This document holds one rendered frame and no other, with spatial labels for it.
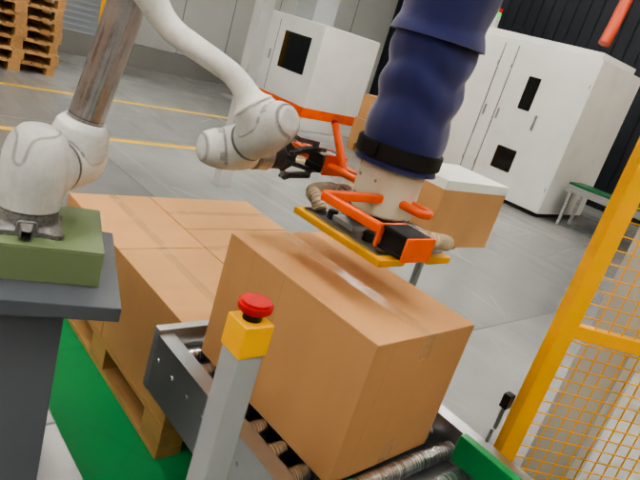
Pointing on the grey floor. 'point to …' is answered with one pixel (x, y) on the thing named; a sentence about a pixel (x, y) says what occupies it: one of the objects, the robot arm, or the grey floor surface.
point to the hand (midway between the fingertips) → (323, 160)
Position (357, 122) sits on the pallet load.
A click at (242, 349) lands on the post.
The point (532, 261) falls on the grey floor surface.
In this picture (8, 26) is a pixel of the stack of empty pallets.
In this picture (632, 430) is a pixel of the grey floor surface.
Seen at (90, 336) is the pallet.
